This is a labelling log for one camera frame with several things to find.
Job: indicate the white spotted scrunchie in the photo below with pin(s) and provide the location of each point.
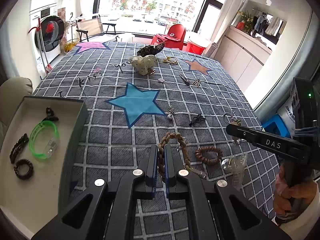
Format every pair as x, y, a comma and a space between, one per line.
143, 65

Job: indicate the black beaded hair clip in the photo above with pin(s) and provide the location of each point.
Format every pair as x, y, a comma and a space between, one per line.
20, 144

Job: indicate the beige leather sofa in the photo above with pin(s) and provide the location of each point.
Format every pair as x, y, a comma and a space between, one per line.
12, 92

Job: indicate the flower vase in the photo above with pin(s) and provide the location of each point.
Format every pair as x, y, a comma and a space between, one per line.
247, 21

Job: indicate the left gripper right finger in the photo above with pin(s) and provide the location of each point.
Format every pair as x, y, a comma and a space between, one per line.
215, 210

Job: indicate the silver charm keyring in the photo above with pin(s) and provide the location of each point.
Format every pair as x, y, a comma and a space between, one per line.
230, 118

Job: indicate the white washing machine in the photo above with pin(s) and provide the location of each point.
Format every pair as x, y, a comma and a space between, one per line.
52, 30

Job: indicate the silver clear hair clip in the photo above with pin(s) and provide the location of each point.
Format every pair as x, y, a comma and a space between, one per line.
236, 166

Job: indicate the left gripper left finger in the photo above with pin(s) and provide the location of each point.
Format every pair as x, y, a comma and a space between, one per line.
106, 210

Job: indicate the red plastic chair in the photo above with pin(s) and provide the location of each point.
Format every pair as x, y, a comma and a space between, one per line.
173, 39

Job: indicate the dark metal hair clip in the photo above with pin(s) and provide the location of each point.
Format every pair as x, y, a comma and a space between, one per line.
185, 80

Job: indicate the green translucent bangle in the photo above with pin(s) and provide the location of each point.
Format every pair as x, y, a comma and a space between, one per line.
44, 140

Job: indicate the black claw hair clip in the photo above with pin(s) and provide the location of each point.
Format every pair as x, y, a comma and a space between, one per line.
50, 115

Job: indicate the right hand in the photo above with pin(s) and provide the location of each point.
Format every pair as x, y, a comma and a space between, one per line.
284, 196

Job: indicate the grey checked bedspread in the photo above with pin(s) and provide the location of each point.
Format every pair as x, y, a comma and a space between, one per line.
127, 114

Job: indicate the dark leopard scrunchie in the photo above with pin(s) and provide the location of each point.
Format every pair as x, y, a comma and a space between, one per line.
150, 50

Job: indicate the white sideboard cabinet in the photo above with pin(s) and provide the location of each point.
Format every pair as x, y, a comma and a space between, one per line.
242, 56

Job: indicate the grey open tray box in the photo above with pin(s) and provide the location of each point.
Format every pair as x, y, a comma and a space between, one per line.
30, 204

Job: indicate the folding beige chair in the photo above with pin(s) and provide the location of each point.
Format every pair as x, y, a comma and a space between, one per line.
92, 27

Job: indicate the yellow item basket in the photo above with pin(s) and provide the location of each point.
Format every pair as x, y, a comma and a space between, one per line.
69, 45

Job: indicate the gold chain jewelry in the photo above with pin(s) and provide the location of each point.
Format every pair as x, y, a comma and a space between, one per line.
170, 60

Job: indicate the red plastic bucket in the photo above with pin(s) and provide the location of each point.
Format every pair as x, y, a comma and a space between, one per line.
197, 46

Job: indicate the gold bow hair clip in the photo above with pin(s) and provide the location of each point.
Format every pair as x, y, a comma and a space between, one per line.
196, 83

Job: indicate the silver pendant charm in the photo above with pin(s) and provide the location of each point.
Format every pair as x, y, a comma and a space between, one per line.
171, 112

